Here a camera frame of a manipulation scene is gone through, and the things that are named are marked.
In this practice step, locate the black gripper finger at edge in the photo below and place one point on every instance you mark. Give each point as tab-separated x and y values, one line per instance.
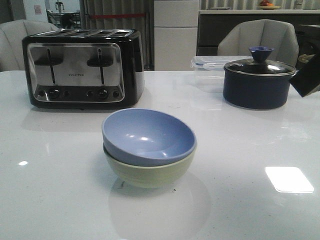
306	81

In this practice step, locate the blue plastic bowl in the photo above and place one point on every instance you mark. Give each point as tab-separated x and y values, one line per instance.
147	138

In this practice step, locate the glass pot lid blue knob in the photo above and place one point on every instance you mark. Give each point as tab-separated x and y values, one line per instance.
260	65

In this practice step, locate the dark blue cooking pot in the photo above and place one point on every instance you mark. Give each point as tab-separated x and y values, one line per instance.
256	91

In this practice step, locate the beige armchair on right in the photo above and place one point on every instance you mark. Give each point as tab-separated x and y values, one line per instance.
270	33

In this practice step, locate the beige armchair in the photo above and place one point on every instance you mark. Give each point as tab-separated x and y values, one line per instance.
270	33
11	35

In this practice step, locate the fruit plate on counter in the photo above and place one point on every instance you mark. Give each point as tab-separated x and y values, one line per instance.
267	5

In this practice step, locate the clear plastic food container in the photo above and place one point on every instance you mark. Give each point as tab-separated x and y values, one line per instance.
208	71

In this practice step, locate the dark counter with white top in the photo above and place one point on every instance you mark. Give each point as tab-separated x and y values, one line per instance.
214	25

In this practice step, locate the white drawer cabinet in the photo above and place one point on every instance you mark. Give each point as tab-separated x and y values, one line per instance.
175	34

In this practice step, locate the red barrier belt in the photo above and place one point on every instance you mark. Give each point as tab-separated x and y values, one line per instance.
118	16

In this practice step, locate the green plastic bowl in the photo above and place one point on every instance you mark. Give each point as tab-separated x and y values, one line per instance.
149	177

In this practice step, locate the black and chrome four-slot toaster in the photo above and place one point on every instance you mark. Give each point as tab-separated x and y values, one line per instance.
84	68

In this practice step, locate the metal cart in background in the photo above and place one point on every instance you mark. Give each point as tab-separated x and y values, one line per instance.
64	13

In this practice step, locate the beige armchair on left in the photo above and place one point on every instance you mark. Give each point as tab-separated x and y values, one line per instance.
11	35

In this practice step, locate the pink paper sign on wall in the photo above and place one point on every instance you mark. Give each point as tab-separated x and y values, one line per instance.
37	9

